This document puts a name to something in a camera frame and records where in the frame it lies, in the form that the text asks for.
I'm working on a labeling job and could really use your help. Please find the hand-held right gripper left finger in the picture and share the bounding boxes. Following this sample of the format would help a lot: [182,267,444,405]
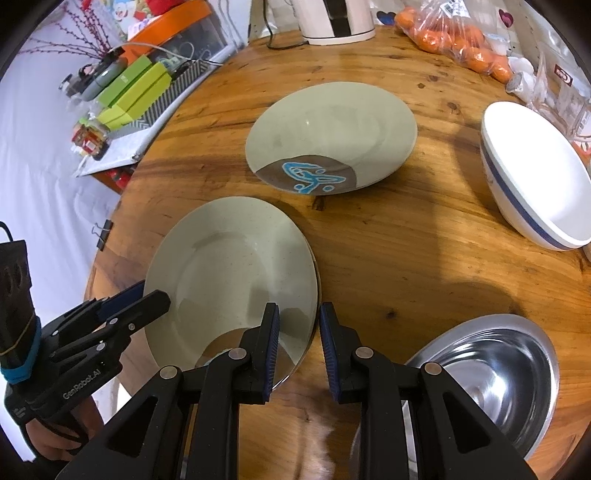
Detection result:
[55,302,281,480]

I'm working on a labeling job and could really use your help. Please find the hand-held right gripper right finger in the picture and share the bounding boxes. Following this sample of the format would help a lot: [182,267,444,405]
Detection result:
[320,302,539,480]

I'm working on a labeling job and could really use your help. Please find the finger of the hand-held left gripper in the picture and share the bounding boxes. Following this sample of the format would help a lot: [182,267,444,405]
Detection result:
[44,281,147,335]
[48,290,171,363]

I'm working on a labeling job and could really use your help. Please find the plain grey ceramic plate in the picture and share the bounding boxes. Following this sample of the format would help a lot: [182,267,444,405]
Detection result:
[143,196,318,393]
[272,237,321,393]

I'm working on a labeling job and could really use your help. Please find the white bowl with blue stripe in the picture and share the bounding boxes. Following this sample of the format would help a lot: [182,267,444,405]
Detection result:
[480,102,591,252]

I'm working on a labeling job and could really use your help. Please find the person's left hand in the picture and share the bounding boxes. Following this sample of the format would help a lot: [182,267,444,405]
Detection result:
[25,397,105,457]

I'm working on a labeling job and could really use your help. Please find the black binder clip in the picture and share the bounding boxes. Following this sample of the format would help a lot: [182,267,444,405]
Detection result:
[92,220,114,251]

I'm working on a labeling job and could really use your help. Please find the white paper sheet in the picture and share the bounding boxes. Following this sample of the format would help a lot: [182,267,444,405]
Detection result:
[75,133,145,179]

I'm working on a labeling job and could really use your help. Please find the small colourful box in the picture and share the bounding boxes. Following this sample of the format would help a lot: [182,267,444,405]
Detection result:
[71,121,110,161]

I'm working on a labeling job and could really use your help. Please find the stainless steel bowl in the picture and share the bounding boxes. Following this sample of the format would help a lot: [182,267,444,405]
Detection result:
[351,314,560,480]

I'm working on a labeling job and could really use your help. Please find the green box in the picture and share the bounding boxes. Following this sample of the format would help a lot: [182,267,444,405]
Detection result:
[96,55,154,108]
[99,62,172,129]

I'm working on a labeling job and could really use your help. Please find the black white chevron tray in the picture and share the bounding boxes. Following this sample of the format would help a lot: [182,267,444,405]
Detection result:
[111,58,212,139]

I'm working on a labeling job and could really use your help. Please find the grey oval device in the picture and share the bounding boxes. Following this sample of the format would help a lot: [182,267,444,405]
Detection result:
[82,58,129,100]

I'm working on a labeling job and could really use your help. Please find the grey plate with blue print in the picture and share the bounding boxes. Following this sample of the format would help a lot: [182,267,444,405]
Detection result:
[245,82,419,195]

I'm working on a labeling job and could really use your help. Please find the red twig branches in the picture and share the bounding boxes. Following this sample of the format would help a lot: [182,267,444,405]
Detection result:
[25,0,122,62]

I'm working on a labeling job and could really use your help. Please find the orange round box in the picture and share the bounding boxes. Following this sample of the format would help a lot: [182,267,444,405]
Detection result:
[126,0,228,62]

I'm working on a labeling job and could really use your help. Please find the white electric kettle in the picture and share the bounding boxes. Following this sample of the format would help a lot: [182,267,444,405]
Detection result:
[288,0,377,46]

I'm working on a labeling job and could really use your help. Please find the bag of oranges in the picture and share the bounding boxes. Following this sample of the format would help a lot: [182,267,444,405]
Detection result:
[394,4,515,85]

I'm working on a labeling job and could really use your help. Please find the clear glass mug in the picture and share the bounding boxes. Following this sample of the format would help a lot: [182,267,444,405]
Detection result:
[531,44,591,144]

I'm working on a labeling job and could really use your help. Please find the white cable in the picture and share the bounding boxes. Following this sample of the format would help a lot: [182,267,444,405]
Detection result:
[111,41,206,64]

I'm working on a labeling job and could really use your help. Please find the black kettle cable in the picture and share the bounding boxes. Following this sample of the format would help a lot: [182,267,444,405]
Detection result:
[262,0,309,49]

